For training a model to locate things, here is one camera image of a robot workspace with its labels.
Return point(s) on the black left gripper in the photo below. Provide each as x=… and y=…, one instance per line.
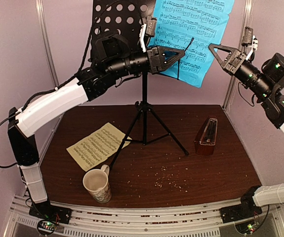
x=157, y=59

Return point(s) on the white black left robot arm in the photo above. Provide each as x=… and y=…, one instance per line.
x=37, y=111

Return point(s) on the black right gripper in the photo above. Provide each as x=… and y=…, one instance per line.
x=235, y=62

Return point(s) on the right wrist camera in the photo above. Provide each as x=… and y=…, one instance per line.
x=249, y=44

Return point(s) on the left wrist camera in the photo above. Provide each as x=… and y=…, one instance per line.
x=147, y=30

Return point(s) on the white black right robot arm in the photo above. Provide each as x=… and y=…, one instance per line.
x=266, y=84

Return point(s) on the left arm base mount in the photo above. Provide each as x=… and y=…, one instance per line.
x=50, y=216

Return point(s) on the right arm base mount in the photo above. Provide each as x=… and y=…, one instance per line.
x=245, y=216

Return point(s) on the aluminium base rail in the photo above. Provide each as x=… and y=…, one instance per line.
x=202, y=220

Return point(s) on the left aluminium corner post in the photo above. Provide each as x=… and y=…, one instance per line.
x=46, y=42

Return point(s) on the white ceramic mug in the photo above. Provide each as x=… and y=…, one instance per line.
x=96, y=182

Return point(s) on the red wooden metronome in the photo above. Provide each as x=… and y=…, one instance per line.
x=205, y=140

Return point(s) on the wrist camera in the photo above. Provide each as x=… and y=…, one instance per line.
x=147, y=30
x=249, y=44

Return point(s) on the yellow sheet music page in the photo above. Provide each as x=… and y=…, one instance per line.
x=96, y=147

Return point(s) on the blue sheet music page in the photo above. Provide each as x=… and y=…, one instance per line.
x=191, y=25

